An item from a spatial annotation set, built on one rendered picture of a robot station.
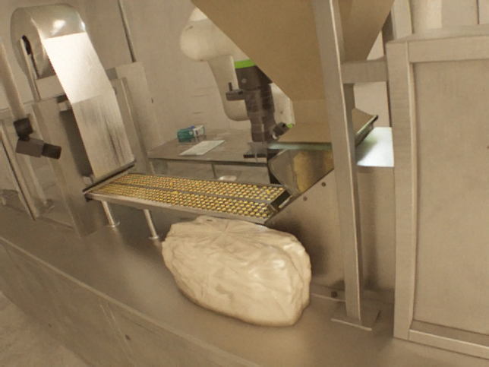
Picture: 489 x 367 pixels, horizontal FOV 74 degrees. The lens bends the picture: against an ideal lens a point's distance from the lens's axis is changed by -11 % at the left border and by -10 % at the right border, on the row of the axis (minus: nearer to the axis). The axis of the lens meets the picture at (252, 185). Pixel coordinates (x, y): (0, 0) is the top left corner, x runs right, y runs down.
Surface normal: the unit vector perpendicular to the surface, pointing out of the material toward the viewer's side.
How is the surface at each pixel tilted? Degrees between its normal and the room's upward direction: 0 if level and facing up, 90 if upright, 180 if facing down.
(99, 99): 90
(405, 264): 90
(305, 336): 0
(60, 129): 90
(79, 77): 71
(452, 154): 90
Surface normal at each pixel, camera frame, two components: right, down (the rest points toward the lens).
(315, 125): -0.52, -0.37
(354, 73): -0.55, 0.41
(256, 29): -0.43, 0.74
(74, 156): 0.81, 0.07
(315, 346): -0.18, -0.91
